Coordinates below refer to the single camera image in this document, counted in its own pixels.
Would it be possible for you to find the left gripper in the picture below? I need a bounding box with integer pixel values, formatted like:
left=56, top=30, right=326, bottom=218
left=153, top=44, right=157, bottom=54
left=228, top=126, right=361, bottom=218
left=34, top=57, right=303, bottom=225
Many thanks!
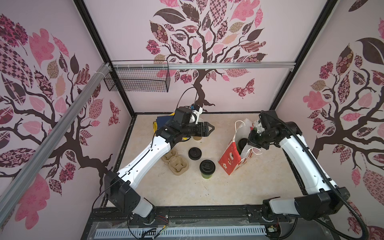
left=181, top=121, right=214, bottom=137

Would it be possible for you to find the black cup lid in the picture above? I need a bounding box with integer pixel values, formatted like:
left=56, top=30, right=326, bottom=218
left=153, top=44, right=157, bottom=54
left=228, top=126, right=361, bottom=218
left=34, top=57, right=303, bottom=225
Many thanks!
left=199, top=160, right=216, bottom=172
left=237, top=138, right=248, bottom=153

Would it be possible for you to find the red white paper bag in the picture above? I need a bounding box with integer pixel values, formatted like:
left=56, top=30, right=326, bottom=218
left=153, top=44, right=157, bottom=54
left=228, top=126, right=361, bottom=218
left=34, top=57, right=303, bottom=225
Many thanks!
left=218, top=119, right=262, bottom=176

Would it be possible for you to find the green paper coffee cup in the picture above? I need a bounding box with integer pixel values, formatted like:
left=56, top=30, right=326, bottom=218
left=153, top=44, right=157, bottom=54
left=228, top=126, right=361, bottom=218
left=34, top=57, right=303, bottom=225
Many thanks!
left=201, top=171, right=214, bottom=179

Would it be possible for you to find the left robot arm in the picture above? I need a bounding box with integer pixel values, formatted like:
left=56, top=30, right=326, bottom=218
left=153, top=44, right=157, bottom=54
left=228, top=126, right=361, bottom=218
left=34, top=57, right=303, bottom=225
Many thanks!
left=105, top=106, right=215, bottom=223

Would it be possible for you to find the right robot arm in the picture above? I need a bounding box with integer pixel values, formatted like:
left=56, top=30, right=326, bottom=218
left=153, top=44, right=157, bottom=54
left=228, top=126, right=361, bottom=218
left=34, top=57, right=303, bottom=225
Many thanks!
left=248, top=111, right=370, bottom=240

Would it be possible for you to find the blue napkin stack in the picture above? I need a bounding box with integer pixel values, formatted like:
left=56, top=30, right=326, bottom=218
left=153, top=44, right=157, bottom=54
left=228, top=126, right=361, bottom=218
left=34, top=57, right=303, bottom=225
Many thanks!
left=154, top=116, right=173, bottom=132

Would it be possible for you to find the stack of black lids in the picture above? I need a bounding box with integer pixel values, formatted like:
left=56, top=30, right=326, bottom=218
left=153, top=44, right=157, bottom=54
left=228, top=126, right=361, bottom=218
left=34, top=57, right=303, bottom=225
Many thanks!
left=188, top=147, right=202, bottom=161

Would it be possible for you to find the pulp cup carrier tray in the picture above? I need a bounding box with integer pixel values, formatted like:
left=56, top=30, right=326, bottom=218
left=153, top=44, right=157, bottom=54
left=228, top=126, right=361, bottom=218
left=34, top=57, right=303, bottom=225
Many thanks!
left=161, top=150, right=189, bottom=176

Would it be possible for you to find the black wire basket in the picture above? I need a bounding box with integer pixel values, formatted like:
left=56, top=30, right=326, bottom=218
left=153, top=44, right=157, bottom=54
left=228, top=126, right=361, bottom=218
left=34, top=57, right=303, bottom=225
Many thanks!
left=104, top=60, right=171, bottom=93

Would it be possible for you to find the aluminium frame bar back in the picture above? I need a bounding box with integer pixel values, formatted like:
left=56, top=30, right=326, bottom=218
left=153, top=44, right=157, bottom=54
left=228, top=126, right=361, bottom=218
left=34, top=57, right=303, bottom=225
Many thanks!
left=113, top=61, right=296, bottom=70

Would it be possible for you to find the aluminium frame bar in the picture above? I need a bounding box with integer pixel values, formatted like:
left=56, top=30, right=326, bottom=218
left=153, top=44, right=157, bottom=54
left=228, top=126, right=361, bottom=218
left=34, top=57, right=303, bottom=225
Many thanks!
left=113, top=61, right=296, bottom=70
left=1, top=63, right=112, bottom=224

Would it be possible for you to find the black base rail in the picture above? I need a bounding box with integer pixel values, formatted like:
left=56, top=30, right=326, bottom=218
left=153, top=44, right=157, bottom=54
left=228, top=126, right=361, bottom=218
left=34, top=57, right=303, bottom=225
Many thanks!
left=81, top=205, right=339, bottom=240

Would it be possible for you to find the white cable duct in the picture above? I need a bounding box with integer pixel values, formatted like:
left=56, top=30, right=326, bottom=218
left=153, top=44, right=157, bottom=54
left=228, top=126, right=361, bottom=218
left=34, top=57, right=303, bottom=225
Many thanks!
left=93, top=226, right=267, bottom=240

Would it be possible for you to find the aluminium frame bar left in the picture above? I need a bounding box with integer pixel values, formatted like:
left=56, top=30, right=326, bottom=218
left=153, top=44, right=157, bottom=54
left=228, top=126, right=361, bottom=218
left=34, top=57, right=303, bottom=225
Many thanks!
left=1, top=63, right=112, bottom=224

